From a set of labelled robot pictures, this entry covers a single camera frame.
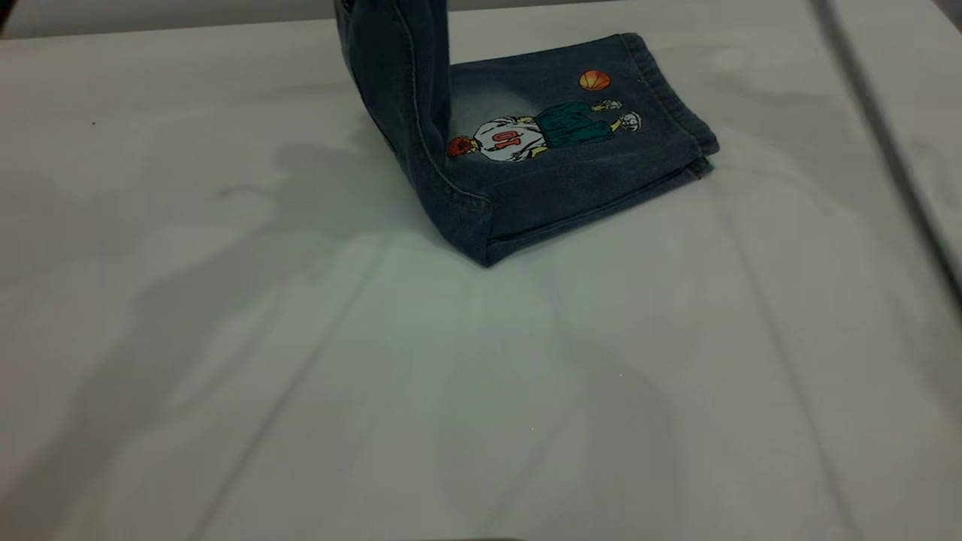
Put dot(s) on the blue denim pants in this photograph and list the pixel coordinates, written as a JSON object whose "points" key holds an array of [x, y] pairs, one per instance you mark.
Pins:
{"points": [[564, 180]]}

